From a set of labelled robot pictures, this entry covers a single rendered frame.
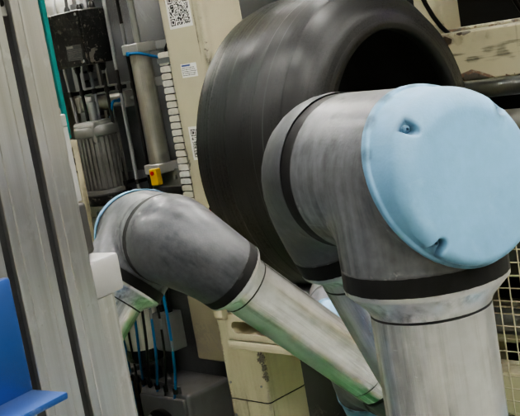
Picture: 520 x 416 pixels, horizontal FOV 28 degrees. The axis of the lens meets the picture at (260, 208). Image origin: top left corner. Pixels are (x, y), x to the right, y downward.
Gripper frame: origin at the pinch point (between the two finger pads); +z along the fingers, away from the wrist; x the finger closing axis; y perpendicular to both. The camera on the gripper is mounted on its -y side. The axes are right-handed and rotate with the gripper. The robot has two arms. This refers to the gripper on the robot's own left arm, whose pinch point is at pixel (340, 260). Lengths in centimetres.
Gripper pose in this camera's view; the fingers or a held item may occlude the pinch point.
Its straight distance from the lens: 179.7
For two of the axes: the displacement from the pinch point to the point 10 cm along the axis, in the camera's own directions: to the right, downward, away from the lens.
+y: -4.5, -8.6, -2.4
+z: 0.9, -3.0, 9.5
